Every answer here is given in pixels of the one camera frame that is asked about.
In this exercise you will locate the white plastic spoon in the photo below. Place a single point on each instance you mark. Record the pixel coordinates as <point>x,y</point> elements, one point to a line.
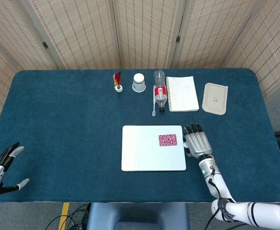
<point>154,103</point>

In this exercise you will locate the white spiral notebook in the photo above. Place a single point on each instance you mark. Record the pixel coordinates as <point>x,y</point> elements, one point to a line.
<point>182,94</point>

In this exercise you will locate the white paper cup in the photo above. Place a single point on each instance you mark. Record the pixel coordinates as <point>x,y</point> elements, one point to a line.
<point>138,83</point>

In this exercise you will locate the bamboo folding screen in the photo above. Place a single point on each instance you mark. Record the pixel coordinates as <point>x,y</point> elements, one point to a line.
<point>142,31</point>

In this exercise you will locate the colourful feather shuttlecock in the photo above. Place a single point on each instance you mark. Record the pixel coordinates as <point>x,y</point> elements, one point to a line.
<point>117,82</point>

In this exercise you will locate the black screen hinge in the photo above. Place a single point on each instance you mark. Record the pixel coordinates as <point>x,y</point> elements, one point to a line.
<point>45,45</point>
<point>178,39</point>

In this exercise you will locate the small pink-patterned card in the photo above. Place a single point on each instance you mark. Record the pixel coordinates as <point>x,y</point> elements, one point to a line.
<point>168,140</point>

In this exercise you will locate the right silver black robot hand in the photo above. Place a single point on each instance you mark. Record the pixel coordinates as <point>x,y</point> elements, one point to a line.
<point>200,143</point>

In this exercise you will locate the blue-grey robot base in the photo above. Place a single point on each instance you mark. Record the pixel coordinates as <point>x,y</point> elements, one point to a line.
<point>137,215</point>

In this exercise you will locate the dark blue tablecloth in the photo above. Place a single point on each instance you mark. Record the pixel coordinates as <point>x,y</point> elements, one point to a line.
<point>70,134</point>

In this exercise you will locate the beige lidded food container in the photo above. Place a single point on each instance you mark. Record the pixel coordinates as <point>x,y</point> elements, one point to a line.
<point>214,98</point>

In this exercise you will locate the clear bottle with red label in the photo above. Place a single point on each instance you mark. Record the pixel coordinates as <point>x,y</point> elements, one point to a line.
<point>160,92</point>

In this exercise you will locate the white rectangular board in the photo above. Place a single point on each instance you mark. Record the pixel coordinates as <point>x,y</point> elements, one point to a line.
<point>142,151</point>

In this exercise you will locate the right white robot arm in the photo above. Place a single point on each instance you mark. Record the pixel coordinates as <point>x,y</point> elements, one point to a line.
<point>245,212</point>

